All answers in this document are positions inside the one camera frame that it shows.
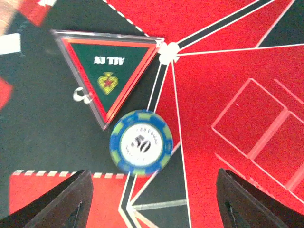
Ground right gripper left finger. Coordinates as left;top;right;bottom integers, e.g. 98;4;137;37
0;170;94;228

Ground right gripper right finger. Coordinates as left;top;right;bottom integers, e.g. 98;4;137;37
216;169;304;228

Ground green blue 50 chip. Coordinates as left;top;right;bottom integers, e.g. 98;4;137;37
109;109;173;176

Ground triangular all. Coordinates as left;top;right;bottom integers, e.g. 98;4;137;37
51;29;164;130

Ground round red black poker mat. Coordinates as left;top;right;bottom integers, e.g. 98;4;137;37
0;0;304;228

